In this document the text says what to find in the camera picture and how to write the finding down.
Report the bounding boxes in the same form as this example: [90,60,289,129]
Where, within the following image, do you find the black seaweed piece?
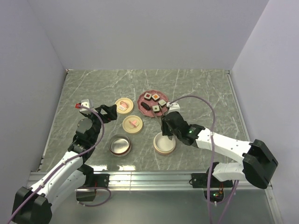
[141,102,151,111]

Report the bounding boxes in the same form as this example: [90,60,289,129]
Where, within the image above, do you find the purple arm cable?
[169,95,240,224]
[7,106,112,224]

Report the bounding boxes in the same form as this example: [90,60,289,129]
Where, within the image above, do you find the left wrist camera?
[75,99,93,114]

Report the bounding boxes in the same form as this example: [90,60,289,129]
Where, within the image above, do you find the steel food tongs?
[151,107,174,140]

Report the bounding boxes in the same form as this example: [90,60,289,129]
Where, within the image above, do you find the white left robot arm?
[9,103,117,224]

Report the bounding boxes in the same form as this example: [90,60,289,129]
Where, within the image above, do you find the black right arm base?
[189,173,208,189]

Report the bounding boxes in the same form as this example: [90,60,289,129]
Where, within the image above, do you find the yellow sushi roll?
[158,99,167,107]

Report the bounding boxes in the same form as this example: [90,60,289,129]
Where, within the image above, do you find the cream lid pink handle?
[122,115,143,134]

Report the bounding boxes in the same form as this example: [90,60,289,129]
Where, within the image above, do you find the aluminium front rail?
[25,170,273,192]

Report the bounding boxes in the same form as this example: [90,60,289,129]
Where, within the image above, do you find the steel round container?
[108,134,132,157]

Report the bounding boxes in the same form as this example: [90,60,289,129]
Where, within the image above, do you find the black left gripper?
[84,104,117,143]

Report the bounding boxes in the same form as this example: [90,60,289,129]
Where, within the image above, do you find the cream round lunch container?
[153,132,176,155]

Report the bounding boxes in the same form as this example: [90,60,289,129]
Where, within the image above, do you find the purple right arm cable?
[169,95,240,224]

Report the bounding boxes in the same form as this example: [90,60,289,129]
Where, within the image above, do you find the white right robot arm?
[161,112,278,189]

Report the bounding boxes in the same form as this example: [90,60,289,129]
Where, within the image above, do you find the cream lid with label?
[115,98,134,114]

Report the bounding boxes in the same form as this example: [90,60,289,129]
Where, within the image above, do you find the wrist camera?
[75,99,93,114]
[166,102,180,113]

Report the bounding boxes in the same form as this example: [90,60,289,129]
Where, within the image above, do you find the pink dotted plate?
[137,90,169,117]

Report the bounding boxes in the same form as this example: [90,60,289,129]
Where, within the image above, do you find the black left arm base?
[78,164,110,188]

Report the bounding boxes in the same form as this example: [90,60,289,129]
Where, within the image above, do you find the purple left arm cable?
[7,106,112,224]

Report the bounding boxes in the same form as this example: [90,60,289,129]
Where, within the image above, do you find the red centre sushi roll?
[144,92,152,101]

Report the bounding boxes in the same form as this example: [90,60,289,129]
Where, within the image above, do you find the orange centre sushi roll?
[151,93,160,102]

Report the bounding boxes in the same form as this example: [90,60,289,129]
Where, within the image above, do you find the green sushi roll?
[152,105,161,113]

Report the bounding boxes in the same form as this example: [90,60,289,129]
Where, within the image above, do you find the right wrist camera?
[166,102,180,113]

